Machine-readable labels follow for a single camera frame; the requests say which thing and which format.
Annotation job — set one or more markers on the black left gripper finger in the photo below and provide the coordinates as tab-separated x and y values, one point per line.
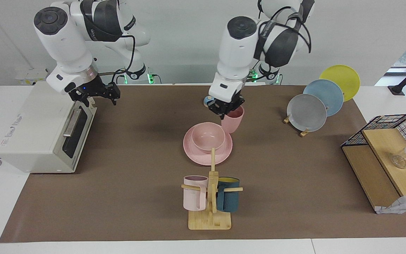
224	114
240	102

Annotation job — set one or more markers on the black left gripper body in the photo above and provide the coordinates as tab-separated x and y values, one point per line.
228	102

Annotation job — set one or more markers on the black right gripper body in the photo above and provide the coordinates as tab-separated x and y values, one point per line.
92	90

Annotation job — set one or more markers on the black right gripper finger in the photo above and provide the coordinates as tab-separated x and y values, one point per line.
82	100
115	96

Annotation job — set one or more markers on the pink bowl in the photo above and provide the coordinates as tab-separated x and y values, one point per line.
208	137

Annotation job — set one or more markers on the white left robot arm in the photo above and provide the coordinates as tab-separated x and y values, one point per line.
238	46

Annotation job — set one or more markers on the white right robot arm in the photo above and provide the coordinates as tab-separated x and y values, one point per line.
65	38

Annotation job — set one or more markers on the blue jar with wooden knob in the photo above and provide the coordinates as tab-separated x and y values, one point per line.
208	102

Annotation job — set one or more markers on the pink speckled plate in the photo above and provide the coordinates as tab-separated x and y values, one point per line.
203	157

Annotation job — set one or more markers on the white socket box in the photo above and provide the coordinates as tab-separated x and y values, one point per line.
30	77

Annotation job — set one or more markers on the beige toaster oven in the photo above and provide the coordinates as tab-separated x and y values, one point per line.
34	130

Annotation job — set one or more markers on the grey plate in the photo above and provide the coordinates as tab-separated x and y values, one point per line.
307	113

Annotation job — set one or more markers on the wooden plate rack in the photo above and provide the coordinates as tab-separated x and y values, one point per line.
304	133

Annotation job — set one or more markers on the dark teal mug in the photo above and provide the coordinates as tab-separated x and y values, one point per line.
228	197

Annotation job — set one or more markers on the light blue plate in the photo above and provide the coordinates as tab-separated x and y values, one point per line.
328	95

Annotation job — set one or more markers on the pale pink mug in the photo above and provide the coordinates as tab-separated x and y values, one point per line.
193	197

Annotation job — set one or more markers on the brown table mat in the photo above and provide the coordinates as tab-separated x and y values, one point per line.
136	197

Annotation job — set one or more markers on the wooden mug tree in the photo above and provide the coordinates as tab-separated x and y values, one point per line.
211	218

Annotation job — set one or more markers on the yellow plate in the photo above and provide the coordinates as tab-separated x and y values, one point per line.
344	79

